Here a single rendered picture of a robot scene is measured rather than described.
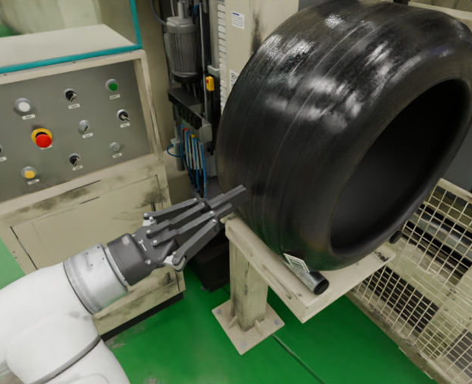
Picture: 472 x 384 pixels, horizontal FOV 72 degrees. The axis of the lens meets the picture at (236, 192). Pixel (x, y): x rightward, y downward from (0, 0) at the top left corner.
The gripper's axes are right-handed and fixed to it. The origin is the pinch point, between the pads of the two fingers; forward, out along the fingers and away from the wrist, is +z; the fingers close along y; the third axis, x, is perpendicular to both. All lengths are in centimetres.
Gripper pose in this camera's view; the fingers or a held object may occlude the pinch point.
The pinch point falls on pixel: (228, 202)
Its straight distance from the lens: 56.1
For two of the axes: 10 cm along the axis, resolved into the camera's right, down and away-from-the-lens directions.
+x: 1.2, 7.0, 7.0
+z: 8.2, -4.7, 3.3
